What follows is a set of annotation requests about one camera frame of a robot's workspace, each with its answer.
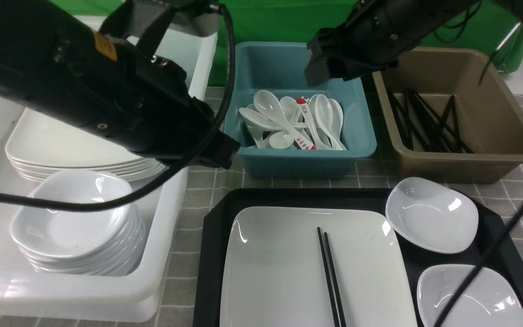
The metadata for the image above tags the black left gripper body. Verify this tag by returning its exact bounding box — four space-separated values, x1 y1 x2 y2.
130 91 241 170

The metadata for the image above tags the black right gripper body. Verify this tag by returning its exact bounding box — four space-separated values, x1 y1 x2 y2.
304 9 398 88

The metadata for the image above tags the white bowl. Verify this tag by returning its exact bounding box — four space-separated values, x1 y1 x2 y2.
416 264 523 327
385 177 479 254

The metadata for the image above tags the large white square plate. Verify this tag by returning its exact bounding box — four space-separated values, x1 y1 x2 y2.
219 207 417 327

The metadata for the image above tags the black chopstick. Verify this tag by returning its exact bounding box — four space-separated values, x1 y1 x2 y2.
324 232 347 327
317 226 340 327

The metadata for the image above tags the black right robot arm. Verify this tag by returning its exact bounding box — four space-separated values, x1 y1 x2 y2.
305 0 476 87

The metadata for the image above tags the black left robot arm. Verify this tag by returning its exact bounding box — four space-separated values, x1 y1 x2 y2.
0 0 219 165

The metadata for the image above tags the red white labelled spoon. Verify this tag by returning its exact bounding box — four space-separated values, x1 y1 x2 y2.
296 98 316 150

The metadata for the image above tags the pile of white spoons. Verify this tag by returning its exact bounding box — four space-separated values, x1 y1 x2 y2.
238 90 347 151

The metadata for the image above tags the pile of black chopsticks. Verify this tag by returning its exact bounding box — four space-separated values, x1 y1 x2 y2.
387 89 474 154

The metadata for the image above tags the brown plastic bin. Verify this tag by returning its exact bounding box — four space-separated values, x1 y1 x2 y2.
372 48 523 184

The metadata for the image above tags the stack of white plates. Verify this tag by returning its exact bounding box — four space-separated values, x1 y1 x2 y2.
5 109 166 182

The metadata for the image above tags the green backdrop cloth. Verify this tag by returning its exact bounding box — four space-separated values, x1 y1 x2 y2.
50 0 523 86

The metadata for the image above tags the teal plastic bin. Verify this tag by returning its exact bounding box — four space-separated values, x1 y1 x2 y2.
224 42 377 180

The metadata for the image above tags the stack of white bowls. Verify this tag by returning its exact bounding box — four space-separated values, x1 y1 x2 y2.
9 169 147 277

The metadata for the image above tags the grey checked table cloth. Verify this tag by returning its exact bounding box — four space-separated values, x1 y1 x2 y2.
0 86 523 327

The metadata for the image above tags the white plastic tub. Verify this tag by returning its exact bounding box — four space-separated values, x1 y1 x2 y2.
0 16 218 323

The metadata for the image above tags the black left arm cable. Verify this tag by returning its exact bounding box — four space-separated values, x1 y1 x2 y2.
0 2 236 213

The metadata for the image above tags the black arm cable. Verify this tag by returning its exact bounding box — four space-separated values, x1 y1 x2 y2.
432 20 523 327
0 2 236 213

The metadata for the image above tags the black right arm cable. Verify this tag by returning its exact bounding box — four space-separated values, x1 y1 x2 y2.
432 20 523 327

